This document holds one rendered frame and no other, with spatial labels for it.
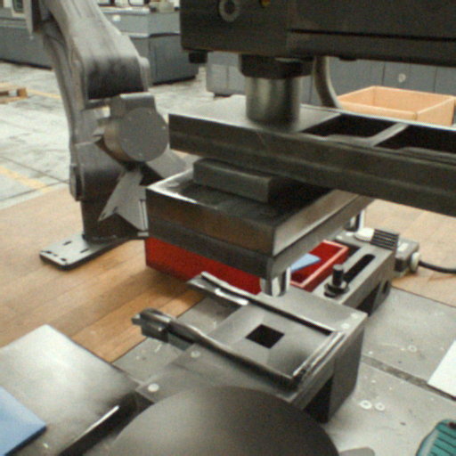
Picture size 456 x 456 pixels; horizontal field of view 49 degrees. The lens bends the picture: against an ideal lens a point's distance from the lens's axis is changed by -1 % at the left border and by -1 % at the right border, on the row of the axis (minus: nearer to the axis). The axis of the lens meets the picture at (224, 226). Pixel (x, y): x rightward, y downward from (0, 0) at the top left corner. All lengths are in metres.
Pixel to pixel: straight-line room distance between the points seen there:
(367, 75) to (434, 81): 0.65
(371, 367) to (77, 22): 0.52
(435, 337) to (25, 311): 0.49
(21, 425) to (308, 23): 0.39
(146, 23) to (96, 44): 6.59
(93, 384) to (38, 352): 0.08
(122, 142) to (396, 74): 4.71
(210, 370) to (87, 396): 0.14
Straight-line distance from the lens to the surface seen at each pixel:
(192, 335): 0.45
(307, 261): 0.62
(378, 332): 0.62
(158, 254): 0.70
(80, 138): 0.74
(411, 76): 5.12
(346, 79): 5.40
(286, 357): 0.43
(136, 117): 0.54
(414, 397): 0.55
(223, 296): 0.50
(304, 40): 0.26
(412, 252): 0.75
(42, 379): 0.53
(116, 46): 0.64
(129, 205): 0.58
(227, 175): 0.32
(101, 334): 0.61
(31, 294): 0.71
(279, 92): 0.33
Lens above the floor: 1.26
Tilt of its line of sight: 25 degrees down
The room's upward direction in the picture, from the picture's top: straight up
